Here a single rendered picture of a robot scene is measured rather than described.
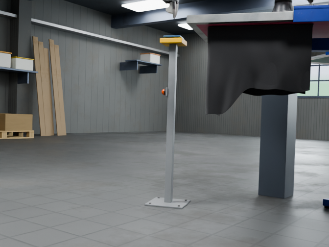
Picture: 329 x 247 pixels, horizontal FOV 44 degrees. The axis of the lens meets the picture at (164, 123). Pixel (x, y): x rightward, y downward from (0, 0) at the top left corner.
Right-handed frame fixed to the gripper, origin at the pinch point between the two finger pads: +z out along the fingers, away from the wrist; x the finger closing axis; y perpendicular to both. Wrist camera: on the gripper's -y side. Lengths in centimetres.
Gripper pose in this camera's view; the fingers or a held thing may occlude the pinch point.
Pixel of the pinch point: (175, 16)
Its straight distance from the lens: 246.7
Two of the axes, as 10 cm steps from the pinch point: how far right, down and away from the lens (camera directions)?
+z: -0.3, 10.0, 0.2
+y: -9.5, -0.3, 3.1
